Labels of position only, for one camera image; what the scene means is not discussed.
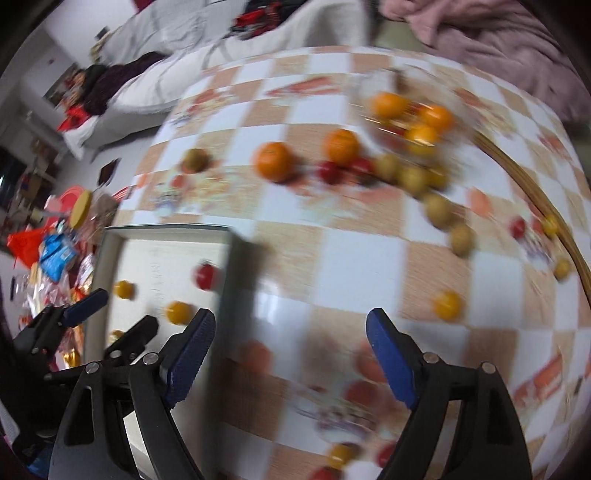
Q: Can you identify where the orange mandarin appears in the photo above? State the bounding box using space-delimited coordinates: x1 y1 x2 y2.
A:
405 122 439 148
419 105 455 132
323 129 361 167
372 92 409 120
254 142 296 183

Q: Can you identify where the white sofa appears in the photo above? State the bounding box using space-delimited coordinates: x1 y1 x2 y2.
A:
62 0 382 148

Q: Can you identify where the pink fleece blanket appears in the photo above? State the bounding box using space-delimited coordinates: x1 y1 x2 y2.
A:
379 0 587 121

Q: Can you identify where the white shallow cardboard box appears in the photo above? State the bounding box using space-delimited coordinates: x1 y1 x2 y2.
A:
82 224 259 480

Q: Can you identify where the curved wooden strip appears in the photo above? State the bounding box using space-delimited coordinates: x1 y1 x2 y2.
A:
473 131 591 296

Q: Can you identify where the pile of snack packets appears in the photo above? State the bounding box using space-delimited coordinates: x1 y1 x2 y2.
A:
14 258 100 370

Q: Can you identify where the red round tray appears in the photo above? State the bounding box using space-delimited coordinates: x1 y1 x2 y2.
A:
46 185 86 217

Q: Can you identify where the clear glass bowl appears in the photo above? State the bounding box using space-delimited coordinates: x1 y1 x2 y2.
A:
359 69 468 158

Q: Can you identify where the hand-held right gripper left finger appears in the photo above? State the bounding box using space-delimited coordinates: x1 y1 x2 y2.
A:
48 308 218 480

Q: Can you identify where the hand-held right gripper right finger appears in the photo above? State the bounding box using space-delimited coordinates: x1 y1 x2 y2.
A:
366 308 532 480

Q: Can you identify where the red and black item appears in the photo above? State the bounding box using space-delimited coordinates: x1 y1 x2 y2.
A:
231 0 296 33

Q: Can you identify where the small dark item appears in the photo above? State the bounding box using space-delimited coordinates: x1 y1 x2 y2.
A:
98 158 122 183

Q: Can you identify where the checkered printed tablecloth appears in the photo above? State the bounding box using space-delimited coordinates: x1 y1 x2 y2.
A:
99 46 591 480

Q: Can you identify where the dark clothing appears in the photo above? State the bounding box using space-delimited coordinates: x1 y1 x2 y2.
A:
82 52 168 116

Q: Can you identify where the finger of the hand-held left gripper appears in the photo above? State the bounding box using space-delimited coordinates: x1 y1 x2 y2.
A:
107 316 160 366
14 290 110 356

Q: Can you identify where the blue snack packet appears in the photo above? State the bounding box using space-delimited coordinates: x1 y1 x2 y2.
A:
38 233 77 283

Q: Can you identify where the brown longan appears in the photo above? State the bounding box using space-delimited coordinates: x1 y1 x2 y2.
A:
449 225 476 257
398 165 428 195
375 153 402 182
424 194 455 229
181 148 211 174

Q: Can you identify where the wall picture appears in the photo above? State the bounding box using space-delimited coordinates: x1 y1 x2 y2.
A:
44 62 81 107

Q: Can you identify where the plastic jar with yellow lid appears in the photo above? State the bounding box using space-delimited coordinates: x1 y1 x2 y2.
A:
69 191 116 230

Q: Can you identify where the red plastic bag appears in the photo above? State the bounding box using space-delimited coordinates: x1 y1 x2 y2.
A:
7 226 47 268

